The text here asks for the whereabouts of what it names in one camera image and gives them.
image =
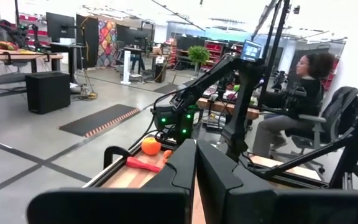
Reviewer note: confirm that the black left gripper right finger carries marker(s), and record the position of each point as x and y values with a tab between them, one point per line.
244	202

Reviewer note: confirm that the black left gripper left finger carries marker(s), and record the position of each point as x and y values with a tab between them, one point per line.
166	202

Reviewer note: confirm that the orange fruit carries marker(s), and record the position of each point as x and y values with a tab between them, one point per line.
150	146

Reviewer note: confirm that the red chili pepper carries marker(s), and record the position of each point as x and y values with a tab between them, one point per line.
141	164

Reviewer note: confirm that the black background robot arm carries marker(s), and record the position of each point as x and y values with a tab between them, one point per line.
11	32

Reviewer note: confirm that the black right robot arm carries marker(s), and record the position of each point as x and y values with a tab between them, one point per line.
244	93

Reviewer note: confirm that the dark plain floor mat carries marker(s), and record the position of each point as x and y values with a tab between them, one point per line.
166	88

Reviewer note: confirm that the wooden workbench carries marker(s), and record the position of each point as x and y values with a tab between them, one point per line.
222	107

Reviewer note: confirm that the black hazard striped floor mat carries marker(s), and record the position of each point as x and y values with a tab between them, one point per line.
99	119

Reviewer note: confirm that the green potted plant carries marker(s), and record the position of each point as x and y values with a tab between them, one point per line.
198	54

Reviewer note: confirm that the red bin shelf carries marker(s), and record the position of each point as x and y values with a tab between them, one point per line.
214	51

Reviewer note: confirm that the colourful diamond quilt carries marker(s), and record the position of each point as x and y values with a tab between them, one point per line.
107	43

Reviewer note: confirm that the small lit screen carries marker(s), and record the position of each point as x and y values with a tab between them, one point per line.
251	49

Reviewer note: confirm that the black standing panel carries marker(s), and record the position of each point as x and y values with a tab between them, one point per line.
87	40

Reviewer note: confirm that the person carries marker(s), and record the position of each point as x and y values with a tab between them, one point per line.
306	96

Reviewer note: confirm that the black cabinet box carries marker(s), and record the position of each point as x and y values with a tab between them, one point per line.
48	93

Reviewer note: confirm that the black office chair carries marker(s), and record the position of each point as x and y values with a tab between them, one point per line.
340	109

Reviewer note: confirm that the black computer monitor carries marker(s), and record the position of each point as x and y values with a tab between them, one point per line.
60	26

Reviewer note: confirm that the black aluminium table frame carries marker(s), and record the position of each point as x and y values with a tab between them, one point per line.
303	182

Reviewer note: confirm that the white post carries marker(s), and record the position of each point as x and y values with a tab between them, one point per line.
125	67

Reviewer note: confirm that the black camera rig stand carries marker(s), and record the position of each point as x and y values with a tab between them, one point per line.
357	140

